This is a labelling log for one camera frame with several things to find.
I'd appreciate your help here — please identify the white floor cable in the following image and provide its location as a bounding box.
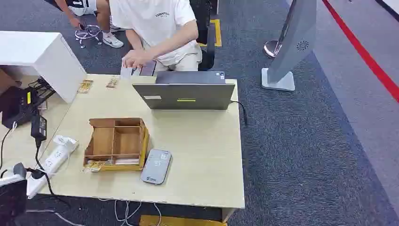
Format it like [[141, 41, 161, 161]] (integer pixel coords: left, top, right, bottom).
[[26, 209, 86, 226]]

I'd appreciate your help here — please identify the grey card reader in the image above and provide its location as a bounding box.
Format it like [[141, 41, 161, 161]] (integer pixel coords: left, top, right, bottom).
[[140, 148, 173, 186]]

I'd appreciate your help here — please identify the seated person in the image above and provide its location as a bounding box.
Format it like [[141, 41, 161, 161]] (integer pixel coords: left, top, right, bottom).
[[109, 0, 203, 73]]

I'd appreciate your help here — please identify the white power strip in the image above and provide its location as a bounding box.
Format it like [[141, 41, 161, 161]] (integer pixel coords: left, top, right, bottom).
[[26, 135, 80, 200]]

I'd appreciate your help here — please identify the black adapter cable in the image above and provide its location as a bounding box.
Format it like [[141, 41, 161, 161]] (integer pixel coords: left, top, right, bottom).
[[33, 139, 72, 208]]

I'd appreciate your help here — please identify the black laptop cable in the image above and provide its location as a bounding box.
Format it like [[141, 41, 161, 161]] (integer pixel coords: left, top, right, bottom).
[[230, 100, 249, 126]]

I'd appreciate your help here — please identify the black plug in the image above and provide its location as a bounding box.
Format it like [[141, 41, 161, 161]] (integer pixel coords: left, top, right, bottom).
[[30, 168, 47, 180]]

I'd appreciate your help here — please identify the person's left hand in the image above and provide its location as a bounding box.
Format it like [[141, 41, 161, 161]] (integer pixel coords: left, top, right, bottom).
[[130, 49, 155, 68]]

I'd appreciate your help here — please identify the chrome wire stand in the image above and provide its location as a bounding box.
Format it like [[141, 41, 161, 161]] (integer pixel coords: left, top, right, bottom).
[[74, 24, 104, 49]]

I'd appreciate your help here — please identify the red floor tape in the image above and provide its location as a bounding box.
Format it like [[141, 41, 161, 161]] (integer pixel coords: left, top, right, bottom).
[[321, 0, 399, 104]]

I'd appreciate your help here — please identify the black power adapter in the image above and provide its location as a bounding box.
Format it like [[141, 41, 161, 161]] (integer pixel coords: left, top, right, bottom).
[[30, 114, 48, 142]]

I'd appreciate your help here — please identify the black desktop device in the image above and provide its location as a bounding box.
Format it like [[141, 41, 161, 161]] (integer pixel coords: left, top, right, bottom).
[[0, 86, 40, 130]]

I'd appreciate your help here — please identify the white card stack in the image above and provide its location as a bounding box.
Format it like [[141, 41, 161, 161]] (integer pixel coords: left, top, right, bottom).
[[115, 158, 140, 166]]

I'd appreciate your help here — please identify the person's right hand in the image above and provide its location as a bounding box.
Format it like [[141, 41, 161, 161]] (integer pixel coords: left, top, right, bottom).
[[122, 55, 135, 69]]

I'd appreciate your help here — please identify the crouching person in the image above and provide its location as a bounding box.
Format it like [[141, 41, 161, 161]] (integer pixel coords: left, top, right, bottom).
[[44, 0, 125, 49]]

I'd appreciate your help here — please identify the gold card stack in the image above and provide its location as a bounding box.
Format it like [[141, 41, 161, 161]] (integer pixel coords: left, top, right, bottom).
[[81, 159, 113, 173]]

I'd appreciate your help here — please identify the grey standing kiosk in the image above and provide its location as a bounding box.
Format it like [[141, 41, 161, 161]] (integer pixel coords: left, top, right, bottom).
[[261, 0, 318, 92]]

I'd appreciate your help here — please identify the white cabinet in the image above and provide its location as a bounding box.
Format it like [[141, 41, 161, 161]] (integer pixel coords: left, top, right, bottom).
[[0, 31, 88, 104]]

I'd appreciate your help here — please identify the white cable bundle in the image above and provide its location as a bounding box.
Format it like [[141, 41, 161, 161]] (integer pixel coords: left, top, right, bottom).
[[97, 197, 163, 226]]

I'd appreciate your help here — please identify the chrome stanchion base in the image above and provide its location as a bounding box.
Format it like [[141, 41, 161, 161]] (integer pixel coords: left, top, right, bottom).
[[263, 40, 283, 59]]

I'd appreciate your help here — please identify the black office chair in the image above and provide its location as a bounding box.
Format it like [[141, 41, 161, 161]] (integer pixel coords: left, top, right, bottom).
[[189, 0, 219, 72]]

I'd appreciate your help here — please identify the wooden card box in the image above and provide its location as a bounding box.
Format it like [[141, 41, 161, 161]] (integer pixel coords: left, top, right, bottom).
[[82, 117, 151, 172]]

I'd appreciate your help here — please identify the black cable bundle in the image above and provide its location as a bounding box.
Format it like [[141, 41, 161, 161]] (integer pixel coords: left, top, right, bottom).
[[27, 76, 57, 107]]

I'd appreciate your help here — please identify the yellow floor tape square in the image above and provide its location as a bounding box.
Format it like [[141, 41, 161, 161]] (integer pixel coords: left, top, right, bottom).
[[199, 19, 223, 48]]

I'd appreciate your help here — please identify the grey laptop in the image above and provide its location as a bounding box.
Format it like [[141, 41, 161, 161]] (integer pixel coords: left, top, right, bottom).
[[132, 71, 236, 111]]

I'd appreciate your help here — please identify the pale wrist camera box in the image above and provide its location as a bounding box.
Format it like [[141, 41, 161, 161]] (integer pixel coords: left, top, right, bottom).
[[0, 162, 28, 188]]

